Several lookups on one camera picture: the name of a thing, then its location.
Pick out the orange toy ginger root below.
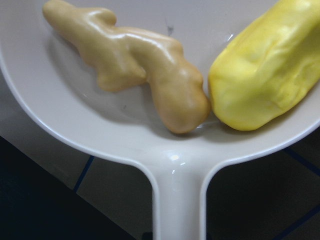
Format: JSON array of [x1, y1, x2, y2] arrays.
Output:
[[42, 0, 211, 134]]

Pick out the beige plastic dustpan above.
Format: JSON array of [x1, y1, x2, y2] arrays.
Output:
[[0, 0, 320, 240]]

